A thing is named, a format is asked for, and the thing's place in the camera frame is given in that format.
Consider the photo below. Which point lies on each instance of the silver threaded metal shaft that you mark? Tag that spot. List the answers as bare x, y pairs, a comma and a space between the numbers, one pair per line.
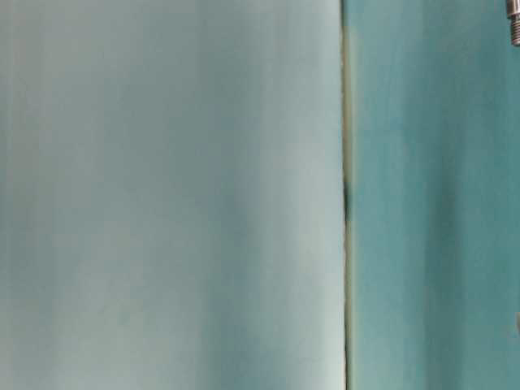
513, 15

